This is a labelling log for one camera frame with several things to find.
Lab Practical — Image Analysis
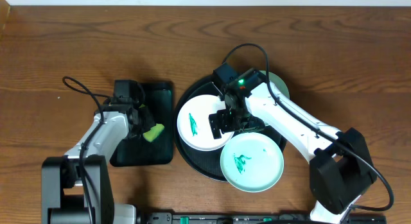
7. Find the yellow green-stained sponge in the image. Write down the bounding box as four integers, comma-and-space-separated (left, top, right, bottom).
143, 123, 164, 142

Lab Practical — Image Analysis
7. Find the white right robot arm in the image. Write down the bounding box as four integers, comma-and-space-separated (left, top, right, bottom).
208, 79, 378, 223

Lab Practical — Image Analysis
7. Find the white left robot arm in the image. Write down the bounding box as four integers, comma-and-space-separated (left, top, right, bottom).
41, 96, 155, 224

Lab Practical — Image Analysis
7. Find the black rectangular tray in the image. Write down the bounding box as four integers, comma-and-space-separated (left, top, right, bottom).
110, 82, 173, 167

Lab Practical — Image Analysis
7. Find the white plate with green stain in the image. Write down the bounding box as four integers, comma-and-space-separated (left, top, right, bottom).
177, 94, 234, 151

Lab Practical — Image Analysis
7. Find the mint plate with green stain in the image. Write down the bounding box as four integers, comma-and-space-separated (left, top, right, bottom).
220, 133, 284, 193

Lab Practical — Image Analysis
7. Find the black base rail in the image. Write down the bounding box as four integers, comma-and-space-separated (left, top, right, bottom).
137, 211, 388, 224

